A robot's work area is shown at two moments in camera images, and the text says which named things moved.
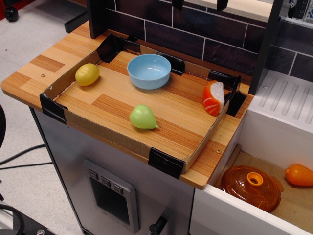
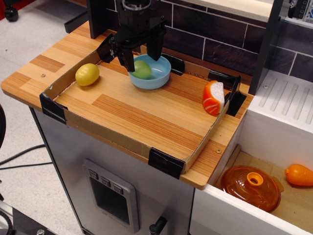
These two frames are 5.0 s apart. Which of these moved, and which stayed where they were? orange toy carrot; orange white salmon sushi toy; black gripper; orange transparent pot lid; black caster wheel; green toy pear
Moved: green toy pear; black gripper
Stayed: orange toy carrot; orange transparent pot lid; black caster wheel; orange white salmon sushi toy
